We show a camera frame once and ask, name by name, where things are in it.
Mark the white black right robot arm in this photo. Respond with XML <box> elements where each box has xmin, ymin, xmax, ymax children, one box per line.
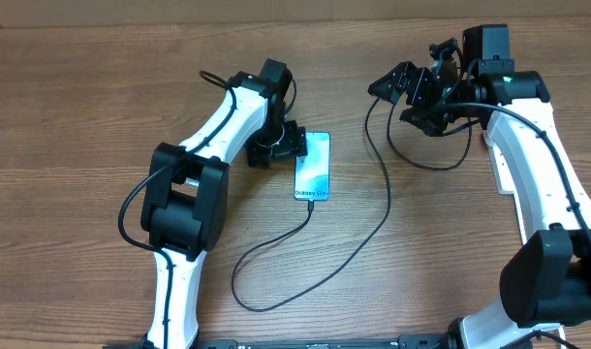
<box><xmin>368</xmin><ymin>24</ymin><xmax>591</xmax><ymax>348</ymax></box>

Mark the black charger cable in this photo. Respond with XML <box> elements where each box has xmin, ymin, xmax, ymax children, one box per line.
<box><xmin>230</xmin><ymin>96</ymin><xmax>474</xmax><ymax>313</ymax></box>

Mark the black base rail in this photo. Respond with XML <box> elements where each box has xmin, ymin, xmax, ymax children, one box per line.
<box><xmin>101</xmin><ymin>333</ymin><xmax>451</xmax><ymax>349</ymax></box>

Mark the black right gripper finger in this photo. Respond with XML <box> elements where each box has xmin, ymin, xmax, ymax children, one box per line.
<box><xmin>399</xmin><ymin>108</ymin><xmax>434</xmax><ymax>131</ymax></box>
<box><xmin>367</xmin><ymin>65</ymin><xmax>407</xmax><ymax>105</ymax></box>

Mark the white power strip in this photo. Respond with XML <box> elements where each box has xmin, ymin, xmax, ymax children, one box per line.
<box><xmin>482</xmin><ymin>130</ymin><xmax>515</xmax><ymax>195</ymax></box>

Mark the blue Galaxy smartphone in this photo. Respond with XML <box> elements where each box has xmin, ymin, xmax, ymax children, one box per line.
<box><xmin>294</xmin><ymin>132</ymin><xmax>330</xmax><ymax>201</ymax></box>

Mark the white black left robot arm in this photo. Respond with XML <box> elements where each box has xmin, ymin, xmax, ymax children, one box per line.
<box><xmin>140</xmin><ymin>59</ymin><xmax>307</xmax><ymax>348</ymax></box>

